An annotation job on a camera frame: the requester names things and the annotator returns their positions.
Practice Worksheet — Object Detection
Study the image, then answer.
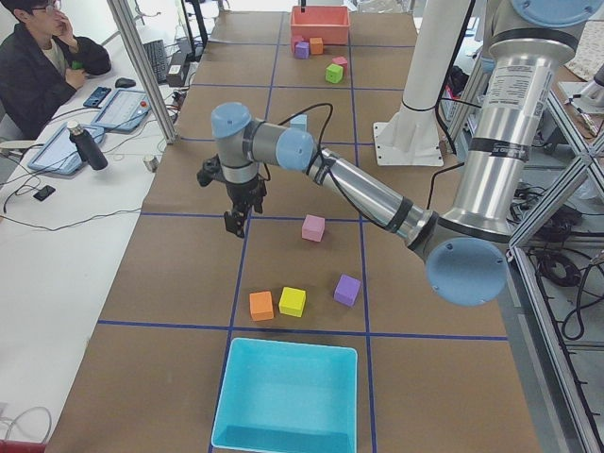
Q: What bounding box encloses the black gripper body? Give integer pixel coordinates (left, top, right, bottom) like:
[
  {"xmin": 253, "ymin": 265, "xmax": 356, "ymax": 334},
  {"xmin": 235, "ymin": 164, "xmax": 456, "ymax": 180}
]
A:
[{"xmin": 226, "ymin": 175, "xmax": 267, "ymax": 212}]

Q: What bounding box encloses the light blue foam block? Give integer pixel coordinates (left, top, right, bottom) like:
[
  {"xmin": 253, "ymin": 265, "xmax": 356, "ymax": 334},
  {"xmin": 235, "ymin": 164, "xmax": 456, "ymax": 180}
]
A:
[{"xmin": 289, "ymin": 114, "xmax": 308, "ymax": 132}]

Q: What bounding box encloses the near pink foam block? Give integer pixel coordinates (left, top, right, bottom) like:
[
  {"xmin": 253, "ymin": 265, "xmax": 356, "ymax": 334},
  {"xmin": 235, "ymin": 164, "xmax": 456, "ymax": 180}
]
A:
[{"xmin": 301, "ymin": 214, "xmax": 326, "ymax": 243}]

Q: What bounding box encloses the near orange foam block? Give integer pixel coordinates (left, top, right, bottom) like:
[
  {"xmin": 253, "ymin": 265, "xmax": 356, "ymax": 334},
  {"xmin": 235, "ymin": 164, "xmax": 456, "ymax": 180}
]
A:
[{"xmin": 249, "ymin": 291, "xmax": 275, "ymax": 322}]

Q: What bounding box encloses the orange foam block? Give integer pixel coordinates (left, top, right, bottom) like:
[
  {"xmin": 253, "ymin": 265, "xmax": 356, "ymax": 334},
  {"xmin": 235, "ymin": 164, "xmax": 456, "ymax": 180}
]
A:
[
  {"xmin": 249, "ymin": 291, "xmax": 275, "ymax": 322},
  {"xmin": 309, "ymin": 37, "xmax": 324, "ymax": 55}
]

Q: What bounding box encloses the small silver can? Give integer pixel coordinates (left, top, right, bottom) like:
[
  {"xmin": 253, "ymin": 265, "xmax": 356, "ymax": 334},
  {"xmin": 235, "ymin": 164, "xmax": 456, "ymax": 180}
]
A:
[{"xmin": 143, "ymin": 155, "xmax": 159, "ymax": 173}]

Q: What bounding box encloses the yellow foam block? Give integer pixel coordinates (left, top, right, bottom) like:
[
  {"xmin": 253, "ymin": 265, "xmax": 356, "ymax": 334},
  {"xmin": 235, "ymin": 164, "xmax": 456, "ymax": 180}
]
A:
[{"xmin": 278, "ymin": 287, "xmax": 307, "ymax": 317}]

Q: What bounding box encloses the near purple foam block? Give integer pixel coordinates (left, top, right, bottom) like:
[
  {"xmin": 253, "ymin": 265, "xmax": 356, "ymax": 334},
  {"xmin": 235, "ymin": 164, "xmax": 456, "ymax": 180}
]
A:
[{"xmin": 333, "ymin": 274, "xmax": 361, "ymax": 307}]

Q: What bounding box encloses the purple foam block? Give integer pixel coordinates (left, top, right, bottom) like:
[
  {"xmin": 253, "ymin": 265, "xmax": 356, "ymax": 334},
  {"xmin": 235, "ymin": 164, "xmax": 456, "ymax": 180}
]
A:
[
  {"xmin": 294, "ymin": 41, "xmax": 310, "ymax": 59},
  {"xmin": 333, "ymin": 274, "xmax": 361, "ymax": 307}
]

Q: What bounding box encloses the far blue-cased tablet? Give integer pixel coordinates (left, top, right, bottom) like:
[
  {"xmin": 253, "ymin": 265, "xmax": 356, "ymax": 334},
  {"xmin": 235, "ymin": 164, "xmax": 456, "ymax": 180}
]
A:
[{"xmin": 92, "ymin": 89, "xmax": 151, "ymax": 133}]

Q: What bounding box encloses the blue-cased tablet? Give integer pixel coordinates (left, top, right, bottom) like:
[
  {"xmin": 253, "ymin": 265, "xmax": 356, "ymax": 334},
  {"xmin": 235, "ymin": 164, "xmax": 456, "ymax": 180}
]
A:
[
  {"xmin": 27, "ymin": 122, "xmax": 105, "ymax": 176},
  {"xmin": 92, "ymin": 89, "xmax": 151, "ymax": 133}
]

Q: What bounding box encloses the green foam block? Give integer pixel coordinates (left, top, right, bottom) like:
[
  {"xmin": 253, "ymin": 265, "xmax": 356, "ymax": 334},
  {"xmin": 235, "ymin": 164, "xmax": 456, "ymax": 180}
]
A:
[{"xmin": 325, "ymin": 63, "xmax": 344, "ymax": 84}]

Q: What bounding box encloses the far purple foam block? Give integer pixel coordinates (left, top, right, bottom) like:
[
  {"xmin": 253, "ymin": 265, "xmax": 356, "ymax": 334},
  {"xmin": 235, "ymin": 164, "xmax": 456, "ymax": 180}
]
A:
[{"xmin": 294, "ymin": 41, "xmax": 310, "ymax": 59}]

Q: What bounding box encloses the black water bottle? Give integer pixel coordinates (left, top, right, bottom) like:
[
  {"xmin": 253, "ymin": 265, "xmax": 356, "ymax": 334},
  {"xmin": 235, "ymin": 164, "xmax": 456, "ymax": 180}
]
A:
[{"xmin": 66, "ymin": 121, "xmax": 109, "ymax": 171}]

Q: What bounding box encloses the far dark pink foam block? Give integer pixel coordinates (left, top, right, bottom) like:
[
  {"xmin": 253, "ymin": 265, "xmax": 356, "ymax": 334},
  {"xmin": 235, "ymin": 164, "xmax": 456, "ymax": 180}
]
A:
[{"xmin": 331, "ymin": 56, "xmax": 348, "ymax": 75}]

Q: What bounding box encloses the black computer mouse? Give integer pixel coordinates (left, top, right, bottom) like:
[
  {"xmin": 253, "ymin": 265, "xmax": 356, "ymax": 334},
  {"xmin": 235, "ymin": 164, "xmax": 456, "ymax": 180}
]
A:
[{"xmin": 114, "ymin": 77, "xmax": 137, "ymax": 89}]

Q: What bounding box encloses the far orange foam block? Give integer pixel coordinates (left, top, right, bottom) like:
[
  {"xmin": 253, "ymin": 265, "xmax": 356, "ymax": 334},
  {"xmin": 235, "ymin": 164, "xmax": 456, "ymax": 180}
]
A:
[{"xmin": 309, "ymin": 37, "xmax": 324, "ymax": 55}]

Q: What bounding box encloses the black keyboard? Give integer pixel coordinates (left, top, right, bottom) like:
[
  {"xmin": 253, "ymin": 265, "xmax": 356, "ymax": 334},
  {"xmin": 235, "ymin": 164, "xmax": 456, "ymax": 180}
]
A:
[{"xmin": 143, "ymin": 40, "xmax": 168, "ymax": 84}]

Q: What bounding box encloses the blue smartphone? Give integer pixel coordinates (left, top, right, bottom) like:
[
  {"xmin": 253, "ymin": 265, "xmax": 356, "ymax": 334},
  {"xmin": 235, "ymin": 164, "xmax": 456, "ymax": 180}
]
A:
[{"xmin": 83, "ymin": 87, "xmax": 111, "ymax": 108}]

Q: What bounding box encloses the cyan plastic bin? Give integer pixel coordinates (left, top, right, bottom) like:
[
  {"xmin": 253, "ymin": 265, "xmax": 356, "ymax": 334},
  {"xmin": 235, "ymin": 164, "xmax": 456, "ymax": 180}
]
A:
[{"xmin": 211, "ymin": 338, "xmax": 358, "ymax": 452}]

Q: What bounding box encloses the near blue-cased tablet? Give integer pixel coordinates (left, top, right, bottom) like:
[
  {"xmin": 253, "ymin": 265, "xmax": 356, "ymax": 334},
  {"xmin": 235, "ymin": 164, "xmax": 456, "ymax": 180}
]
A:
[{"xmin": 27, "ymin": 122, "xmax": 105, "ymax": 176}]

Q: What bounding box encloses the small black phone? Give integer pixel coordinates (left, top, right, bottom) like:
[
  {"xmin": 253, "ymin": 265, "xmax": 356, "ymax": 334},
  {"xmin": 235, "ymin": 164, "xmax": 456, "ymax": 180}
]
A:
[{"xmin": 33, "ymin": 185, "xmax": 56, "ymax": 202}]

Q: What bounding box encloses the red plastic bin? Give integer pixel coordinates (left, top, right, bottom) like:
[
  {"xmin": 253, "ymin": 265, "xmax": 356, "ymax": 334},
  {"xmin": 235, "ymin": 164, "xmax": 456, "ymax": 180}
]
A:
[{"xmin": 290, "ymin": 6, "xmax": 350, "ymax": 45}]

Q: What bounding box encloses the seated person in black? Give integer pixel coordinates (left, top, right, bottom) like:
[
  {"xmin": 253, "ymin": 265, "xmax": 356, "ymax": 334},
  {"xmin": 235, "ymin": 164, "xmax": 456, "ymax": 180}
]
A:
[{"xmin": 1, "ymin": 1, "xmax": 111, "ymax": 140}]

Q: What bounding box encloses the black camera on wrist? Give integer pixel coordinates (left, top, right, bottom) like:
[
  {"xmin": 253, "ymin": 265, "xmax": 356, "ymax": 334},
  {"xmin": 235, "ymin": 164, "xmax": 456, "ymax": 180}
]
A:
[{"xmin": 196, "ymin": 155, "xmax": 225, "ymax": 187}]

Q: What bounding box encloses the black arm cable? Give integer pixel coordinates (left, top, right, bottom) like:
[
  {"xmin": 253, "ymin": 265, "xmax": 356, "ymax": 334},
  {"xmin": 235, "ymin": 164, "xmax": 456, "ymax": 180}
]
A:
[{"xmin": 280, "ymin": 102, "xmax": 466, "ymax": 232}]

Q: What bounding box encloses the black cable on desk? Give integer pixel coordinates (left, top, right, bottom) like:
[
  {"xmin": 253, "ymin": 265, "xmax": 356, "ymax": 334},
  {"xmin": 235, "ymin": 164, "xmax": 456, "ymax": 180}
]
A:
[{"xmin": 0, "ymin": 141, "xmax": 143, "ymax": 232}]

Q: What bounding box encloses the aluminium frame post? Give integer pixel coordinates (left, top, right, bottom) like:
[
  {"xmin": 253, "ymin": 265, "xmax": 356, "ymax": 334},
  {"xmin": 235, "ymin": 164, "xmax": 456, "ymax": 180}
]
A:
[{"xmin": 107, "ymin": 0, "xmax": 177, "ymax": 144}]

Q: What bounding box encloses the white camera pedestal column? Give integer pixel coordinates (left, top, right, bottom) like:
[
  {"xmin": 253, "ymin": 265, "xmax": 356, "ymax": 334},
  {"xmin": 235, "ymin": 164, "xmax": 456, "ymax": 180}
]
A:
[{"xmin": 373, "ymin": 0, "xmax": 475, "ymax": 167}]

